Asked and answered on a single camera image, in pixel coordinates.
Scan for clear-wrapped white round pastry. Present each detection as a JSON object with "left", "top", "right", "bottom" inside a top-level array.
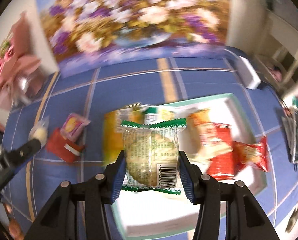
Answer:
[{"left": 29, "top": 116, "right": 49, "bottom": 147}]

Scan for long red snack packet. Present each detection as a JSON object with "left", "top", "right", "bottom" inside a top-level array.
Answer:
[{"left": 206, "top": 122, "right": 244, "bottom": 181}]

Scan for red snack packet with picture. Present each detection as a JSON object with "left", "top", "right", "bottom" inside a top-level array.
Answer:
[{"left": 233, "top": 136, "right": 269, "bottom": 173}]

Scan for red rectangular snack bar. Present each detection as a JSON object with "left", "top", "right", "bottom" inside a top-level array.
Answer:
[{"left": 46, "top": 128, "right": 85, "bottom": 163}]

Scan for pink snack packet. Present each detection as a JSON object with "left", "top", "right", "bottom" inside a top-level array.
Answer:
[{"left": 60, "top": 113, "right": 91, "bottom": 142}]

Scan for beige orange snack packet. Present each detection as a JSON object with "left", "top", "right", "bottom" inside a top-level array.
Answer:
[{"left": 186, "top": 109, "right": 233, "bottom": 162}]

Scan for yellow cake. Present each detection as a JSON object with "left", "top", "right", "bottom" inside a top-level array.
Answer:
[{"left": 102, "top": 102, "right": 142, "bottom": 166}]

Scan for green-edged clear round cookie pack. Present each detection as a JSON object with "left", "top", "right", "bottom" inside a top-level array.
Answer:
[{"left": 121, "top": 118, "right": 186, "bottom": 194}]

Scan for green white cracker packet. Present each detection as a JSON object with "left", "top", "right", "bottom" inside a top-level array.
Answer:
[{"left": 140, "top": 105, "right": 181, "bottom": 125}]

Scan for person's hand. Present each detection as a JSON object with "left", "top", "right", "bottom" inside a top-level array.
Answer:
[{"left": 4, "top": 203, "right": 24, "bottom": 240}]

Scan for white teal-rimmed tray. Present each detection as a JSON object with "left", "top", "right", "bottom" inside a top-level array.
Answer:
[{"left": 112, "top": 93, "right": 256, "bottom": 239}]

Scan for pink flower bouquet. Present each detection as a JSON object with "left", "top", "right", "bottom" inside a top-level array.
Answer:
[{"left": 0, "top": 12, "right": 46, "bottom": 111}]

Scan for cluttered items beside table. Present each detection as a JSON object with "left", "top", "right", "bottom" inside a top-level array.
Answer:
[{"left": 281, "top": 94, "right": 298, "bottom": 173}]

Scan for blue plaid tablecloth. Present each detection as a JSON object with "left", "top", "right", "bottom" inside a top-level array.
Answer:
[{"left": 3, "top": 48, "right": 298, "bottom": 239}]

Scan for white rectangular device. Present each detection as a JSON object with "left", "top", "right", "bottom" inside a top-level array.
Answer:
[{"left": 235, "top": 56, "right": 261, "bottom": 90}]

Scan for floral canvas painting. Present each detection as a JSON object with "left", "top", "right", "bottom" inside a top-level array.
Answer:
[{"left": 36, "top": 0, "right": 230, "bottom": 77}]

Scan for white shelf unit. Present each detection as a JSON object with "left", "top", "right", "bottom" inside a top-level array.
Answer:
[{"left": 253, "top": 11, "right": 298, "bottom": 99}]

